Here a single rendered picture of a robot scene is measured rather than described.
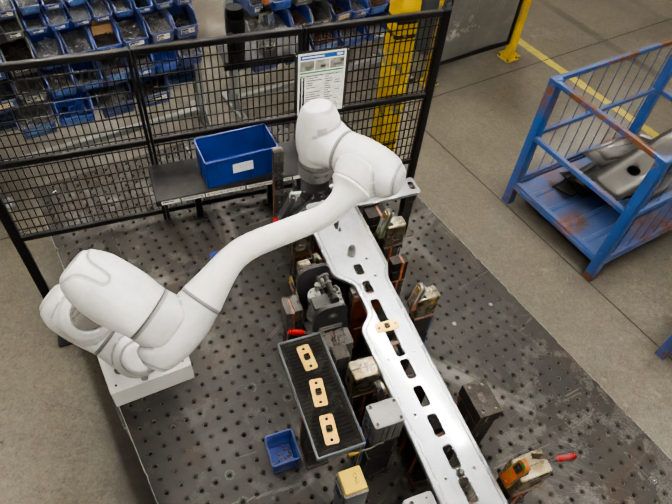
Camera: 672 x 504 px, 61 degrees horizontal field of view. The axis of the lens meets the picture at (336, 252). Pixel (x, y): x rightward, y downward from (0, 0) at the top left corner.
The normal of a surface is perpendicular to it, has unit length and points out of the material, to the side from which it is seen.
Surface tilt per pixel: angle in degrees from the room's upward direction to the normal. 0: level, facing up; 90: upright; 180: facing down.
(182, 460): 0
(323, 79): 90
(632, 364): 0
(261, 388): 0
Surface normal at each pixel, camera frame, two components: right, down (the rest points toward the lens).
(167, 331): 0.42, 0.20
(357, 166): -0.27, -0.18
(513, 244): 0.07, -0.65
